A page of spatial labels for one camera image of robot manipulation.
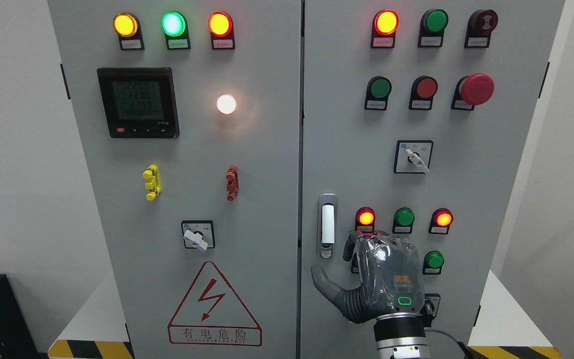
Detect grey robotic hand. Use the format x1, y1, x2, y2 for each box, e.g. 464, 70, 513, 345
310, 230, 425, 324

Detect silver door handle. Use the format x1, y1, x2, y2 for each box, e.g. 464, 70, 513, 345
317, 193, 337, 259

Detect grey right cabinet door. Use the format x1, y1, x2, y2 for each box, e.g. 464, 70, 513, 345
300, 0, 565, 359

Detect grey cabinet door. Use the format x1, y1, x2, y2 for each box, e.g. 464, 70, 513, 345
48, 0, 301, 359
300, 0, 565, 359

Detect grey left cabinet door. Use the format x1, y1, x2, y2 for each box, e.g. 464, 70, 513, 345
48, 0, 301, 359

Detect green button fourth row right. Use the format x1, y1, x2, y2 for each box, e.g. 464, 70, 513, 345
422, 250, 445, 275

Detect green button third row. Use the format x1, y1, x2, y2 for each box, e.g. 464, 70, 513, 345
392, 207, 415, 234

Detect red lit light third row left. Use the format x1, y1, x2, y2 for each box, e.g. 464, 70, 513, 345
355, 207, 376, 233

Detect red lit light third row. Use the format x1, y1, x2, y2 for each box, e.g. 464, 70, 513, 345
355, 207, 376, 233
428, 207, 453, 235

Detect red lit light third row right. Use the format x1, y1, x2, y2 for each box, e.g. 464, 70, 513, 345
428, 207, 453, 235

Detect white platform hazard stripes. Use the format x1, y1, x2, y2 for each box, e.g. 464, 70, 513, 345
47, 272, 561, 359

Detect red high voltage warning sticker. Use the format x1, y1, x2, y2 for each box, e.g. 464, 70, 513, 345
167, 261, 263, 346

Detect red terminal connector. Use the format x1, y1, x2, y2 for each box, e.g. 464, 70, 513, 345
225, 165, 239, 202

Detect green button second row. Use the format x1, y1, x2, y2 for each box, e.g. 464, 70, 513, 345
364, 76, 392, 111

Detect red button second row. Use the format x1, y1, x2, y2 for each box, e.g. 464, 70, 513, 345
408, 75, 439, 111

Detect red emergency stop button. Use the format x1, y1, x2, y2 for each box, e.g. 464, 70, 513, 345
451, 73, 495, 111

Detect white lit indicator light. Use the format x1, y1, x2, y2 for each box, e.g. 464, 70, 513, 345
216, 94, 237, 115

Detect red lit light top right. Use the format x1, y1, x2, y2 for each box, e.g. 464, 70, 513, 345
371, 9, 399, 48

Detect green button top right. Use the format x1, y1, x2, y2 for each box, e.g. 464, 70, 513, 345
418, 8, 449, 48

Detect yellow terminal connector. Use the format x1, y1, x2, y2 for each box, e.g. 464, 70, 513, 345
142, 164, 161, 201

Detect dark red buzzer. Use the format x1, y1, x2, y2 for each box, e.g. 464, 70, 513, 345
464, 9, 498, 48

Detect red lit indicator light left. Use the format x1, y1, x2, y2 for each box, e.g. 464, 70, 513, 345
208, 11, 235, 50

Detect black digital power meter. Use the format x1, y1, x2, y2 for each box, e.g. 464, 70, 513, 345
97, 67, 180, 139

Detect green lit indicator light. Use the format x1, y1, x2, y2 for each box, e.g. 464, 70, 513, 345
161, 11, 191, 50

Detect yellow indicator light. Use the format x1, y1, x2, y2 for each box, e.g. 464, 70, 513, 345
113, 12, 145, 50

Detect lower right rotary switch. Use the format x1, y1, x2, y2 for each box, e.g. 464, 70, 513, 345
424, 293, 440, 318

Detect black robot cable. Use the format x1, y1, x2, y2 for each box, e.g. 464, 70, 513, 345
424, 328, 473, 359

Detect upper right rotary switch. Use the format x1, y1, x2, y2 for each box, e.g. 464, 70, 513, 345
393, 140, 433, 174

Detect left door rotary switch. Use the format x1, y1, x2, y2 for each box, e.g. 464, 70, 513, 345
180, 220, 216, 252

